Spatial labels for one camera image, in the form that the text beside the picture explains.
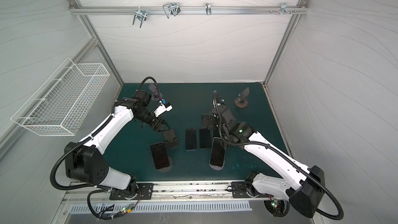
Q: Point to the black phone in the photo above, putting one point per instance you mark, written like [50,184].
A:
[218,152]
[159,155]

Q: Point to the metal U-bolt clamp left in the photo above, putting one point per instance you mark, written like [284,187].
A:
[140,17]

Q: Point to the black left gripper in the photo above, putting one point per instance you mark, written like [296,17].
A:
[158,128]

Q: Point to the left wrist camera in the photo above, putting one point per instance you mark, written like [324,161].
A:
[163,106]

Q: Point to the metal clamp small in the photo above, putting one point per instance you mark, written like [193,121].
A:
[208,9]

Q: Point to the aluminium crossbar rail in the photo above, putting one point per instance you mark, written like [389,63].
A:
[185,10]

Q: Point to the white slotted cable duct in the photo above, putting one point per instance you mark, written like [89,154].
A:
[168,207]

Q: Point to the metal u-bolt clamp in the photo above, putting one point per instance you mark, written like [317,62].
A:
[171,9]
[140,17]

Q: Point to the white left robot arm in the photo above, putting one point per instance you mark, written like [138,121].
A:
[84,161]

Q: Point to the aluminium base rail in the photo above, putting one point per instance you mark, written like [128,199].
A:
[166,191]

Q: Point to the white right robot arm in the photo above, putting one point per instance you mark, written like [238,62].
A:
[301,193]

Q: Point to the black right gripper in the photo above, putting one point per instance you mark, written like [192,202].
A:
[210,119]

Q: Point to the wood ring phone stand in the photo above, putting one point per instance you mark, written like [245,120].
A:
[241,101]

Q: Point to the grey stand front-left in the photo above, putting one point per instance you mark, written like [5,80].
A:
[168,168]

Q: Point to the black phone stand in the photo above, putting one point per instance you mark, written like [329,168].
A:
[191,139]

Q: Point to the phone with pink case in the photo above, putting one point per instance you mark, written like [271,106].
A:
[205,138]

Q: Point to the metal U-bolt clamp middle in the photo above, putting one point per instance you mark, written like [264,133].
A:
[171,9]

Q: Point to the black folding stand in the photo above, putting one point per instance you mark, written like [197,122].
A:
[170,139]

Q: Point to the white wire basket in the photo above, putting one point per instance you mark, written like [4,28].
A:
[59,106]

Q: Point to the metal bracket with bolts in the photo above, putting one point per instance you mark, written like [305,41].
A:
[283,10]

